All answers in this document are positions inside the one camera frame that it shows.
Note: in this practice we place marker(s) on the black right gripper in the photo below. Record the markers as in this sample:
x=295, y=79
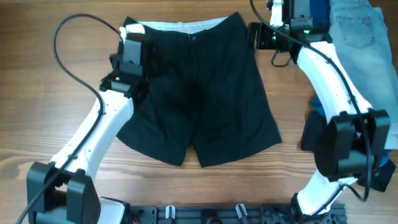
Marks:
x=263, y=30

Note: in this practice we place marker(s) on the black garment under pile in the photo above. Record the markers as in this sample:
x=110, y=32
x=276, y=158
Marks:
x=339, y=146

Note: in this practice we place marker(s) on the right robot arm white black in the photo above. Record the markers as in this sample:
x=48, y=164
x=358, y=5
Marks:
x=317, y=58

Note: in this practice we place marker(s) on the dark blue garment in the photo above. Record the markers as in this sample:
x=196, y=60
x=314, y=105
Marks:
x=320, y=13

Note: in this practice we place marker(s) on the light blue denim shorts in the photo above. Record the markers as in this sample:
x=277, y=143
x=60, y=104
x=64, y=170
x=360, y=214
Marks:
x=360, y=37

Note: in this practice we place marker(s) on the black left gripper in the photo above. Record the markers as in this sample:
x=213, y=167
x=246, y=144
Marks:
x=115, y=60

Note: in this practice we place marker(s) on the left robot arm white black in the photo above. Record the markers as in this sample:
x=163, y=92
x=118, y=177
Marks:
x=63, y=190

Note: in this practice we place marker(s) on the black shorts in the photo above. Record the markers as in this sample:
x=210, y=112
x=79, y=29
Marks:
x=203, y=90

